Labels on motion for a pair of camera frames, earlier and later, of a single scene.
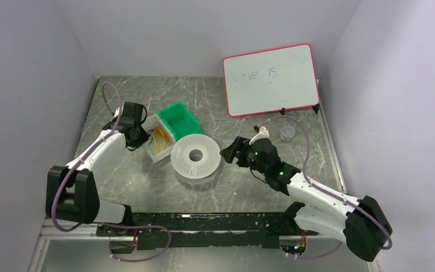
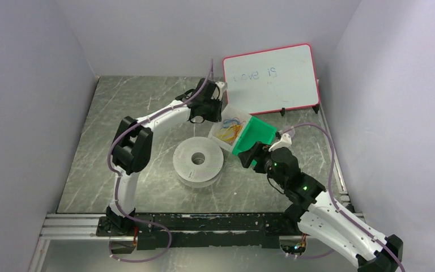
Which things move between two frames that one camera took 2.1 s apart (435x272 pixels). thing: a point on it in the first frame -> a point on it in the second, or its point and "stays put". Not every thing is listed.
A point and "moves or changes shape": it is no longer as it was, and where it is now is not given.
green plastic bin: x=180 y=121 moves or changes shape
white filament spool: x=196 y=173 stays put
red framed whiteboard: x=272 y=80 stays put
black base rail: x=171 y=230 stays put
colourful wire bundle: x=158 y=139 -> x=230 y=130
